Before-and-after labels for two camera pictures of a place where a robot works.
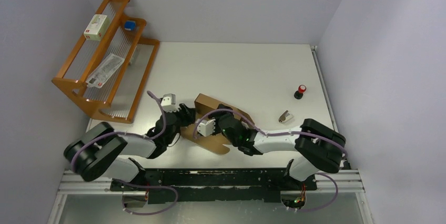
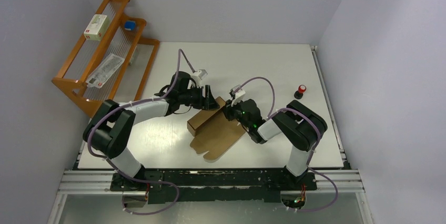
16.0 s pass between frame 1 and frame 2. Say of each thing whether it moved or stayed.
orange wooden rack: stayed
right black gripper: moved
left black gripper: moved
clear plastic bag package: stayed
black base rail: stayed
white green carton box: stayed
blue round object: stayed
